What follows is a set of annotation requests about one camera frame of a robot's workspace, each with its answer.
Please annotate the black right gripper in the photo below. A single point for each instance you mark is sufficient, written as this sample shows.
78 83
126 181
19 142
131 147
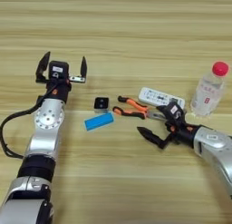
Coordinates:
181 134

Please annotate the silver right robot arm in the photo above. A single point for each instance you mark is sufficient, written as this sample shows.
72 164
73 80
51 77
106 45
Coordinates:
216 146

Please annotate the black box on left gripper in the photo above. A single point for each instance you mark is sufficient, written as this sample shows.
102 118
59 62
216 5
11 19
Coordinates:
58 70

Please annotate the small black square box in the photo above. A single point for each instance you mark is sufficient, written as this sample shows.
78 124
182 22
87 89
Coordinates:
101 103

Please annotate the clear bottle with red cap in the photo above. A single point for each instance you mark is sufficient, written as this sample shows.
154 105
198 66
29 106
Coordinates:
208 91

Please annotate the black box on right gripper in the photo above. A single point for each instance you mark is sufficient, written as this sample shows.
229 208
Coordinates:
175 112

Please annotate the blue rectangular block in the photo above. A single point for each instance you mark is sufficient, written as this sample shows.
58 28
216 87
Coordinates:
99 121

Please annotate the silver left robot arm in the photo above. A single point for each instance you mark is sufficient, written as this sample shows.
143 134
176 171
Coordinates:
46 128

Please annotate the orange black needle-nose pliers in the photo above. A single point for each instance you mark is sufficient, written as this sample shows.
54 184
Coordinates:
133 109

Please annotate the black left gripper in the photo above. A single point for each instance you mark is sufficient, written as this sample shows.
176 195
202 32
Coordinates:
59 90

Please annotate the white remote control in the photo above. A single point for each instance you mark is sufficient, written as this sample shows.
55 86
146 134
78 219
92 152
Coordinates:
154 96

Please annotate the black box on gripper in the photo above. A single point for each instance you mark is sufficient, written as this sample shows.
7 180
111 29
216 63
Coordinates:
175 112
58 70

